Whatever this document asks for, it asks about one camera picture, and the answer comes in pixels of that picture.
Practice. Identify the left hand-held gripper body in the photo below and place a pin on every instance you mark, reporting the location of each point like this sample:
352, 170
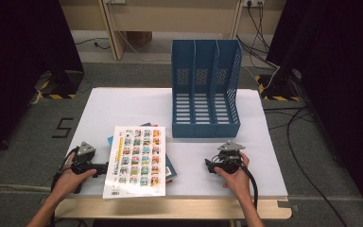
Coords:
85, 150

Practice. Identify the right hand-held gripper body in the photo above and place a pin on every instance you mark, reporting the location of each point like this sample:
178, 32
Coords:
230, 157

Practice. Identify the blue plastic file rack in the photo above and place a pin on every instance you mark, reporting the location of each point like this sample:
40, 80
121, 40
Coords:
201, 129

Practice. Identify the white book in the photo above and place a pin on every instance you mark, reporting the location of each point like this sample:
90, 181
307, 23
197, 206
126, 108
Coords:
138, 157

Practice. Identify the dark blue book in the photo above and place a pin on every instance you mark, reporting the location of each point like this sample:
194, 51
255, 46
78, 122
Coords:
171, 164

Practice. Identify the person's right hand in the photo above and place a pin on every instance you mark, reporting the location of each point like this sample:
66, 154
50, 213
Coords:
239, 183

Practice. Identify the person's left hand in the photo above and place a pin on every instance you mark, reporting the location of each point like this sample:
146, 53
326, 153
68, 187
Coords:
67, 183

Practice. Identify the white table cover sheet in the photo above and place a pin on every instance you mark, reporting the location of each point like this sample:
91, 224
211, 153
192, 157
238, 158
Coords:
123, 104

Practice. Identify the stand base with hazard tape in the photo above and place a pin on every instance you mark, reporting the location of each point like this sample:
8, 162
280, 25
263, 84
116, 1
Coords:
63, 85
279, 90

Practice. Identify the black curtain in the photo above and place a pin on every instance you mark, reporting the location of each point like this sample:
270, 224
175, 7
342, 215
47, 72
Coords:
19, 63
337, 78

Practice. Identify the light wooden desk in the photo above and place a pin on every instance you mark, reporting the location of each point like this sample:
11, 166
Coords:
113, 34

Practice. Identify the brown cardboard box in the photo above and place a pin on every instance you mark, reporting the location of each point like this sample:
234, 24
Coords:
139, 38

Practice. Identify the white wall outlet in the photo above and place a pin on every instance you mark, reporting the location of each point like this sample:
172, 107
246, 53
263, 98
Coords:
116, 1
254, 2

